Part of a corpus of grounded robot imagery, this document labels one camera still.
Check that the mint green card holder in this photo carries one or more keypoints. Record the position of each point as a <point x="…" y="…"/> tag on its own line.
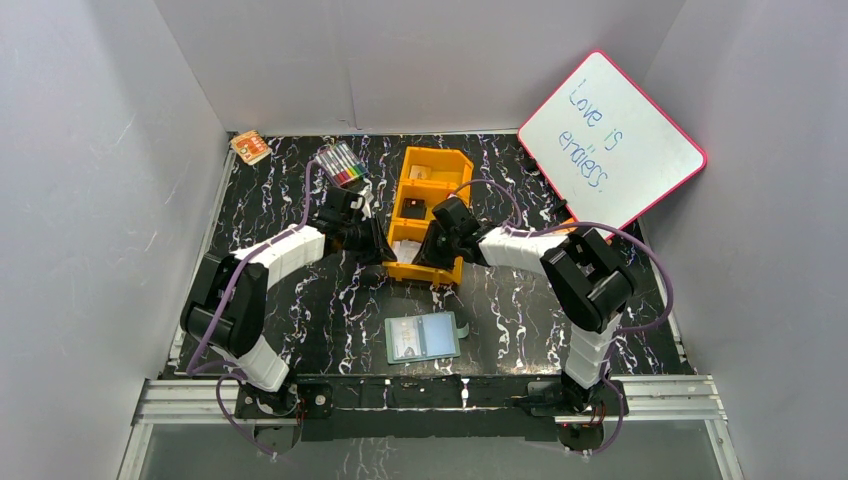
<point x="441" y="336"/>

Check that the aluminium rail frame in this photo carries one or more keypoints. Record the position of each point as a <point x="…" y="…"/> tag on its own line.
<point x="650" y="398"/>

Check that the small orange card box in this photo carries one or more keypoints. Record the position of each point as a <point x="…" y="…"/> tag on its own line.
<point x="250" y="147"/>

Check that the grey card in bin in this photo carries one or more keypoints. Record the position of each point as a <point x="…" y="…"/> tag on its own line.
<point x="406" y="251"/>

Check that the orange cover book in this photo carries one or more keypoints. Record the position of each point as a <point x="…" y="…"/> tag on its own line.
<point x="567" y="226"/>

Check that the pink framed whiteboard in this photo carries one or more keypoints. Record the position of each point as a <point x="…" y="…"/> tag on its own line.
<point x="606" y="147"/>

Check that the orange three-compartment bin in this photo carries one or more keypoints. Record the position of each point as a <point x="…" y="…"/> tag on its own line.
<point x="451" y="168"/>

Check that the beige item in bin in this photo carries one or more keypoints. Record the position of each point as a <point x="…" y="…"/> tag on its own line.
<point x="420" y="172"/>

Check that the pack of coloured markers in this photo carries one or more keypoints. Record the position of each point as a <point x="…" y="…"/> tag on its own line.
<point x="342" y="166"/>

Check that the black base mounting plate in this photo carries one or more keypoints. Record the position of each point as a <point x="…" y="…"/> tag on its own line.
<point x="546" y="408"/>

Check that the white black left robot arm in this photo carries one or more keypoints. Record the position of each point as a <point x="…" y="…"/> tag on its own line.
<point x="225" y="307"/>

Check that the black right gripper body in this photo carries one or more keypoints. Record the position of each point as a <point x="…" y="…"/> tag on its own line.
<point x="438" y="249"/>

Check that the black item in bin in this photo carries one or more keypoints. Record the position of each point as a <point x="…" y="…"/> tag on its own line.
<point x="414" y="209"/>

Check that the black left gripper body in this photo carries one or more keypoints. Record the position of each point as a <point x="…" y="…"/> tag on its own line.
<point x="378" y="241"/>

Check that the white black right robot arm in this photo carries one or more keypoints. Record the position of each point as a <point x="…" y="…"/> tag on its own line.
<point x="590" y="282"/>

